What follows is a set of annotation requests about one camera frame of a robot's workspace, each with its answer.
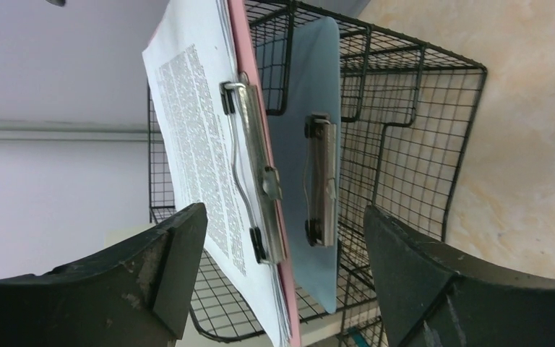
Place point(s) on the teal file folder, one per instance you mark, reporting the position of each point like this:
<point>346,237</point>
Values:
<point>354,337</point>

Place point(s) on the pink clipboard with papers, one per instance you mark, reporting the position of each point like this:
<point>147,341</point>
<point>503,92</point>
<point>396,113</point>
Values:
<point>193,78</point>

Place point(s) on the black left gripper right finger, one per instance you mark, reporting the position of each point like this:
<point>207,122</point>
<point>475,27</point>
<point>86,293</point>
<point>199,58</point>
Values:
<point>432,294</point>

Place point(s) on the light blue clipboard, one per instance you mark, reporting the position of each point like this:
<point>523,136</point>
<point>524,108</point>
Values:
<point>300,76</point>

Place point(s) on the black wire mesh file rack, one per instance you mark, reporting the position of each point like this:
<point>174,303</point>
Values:
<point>408,108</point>

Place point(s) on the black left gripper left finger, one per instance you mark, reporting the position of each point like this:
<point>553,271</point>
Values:
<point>134,293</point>

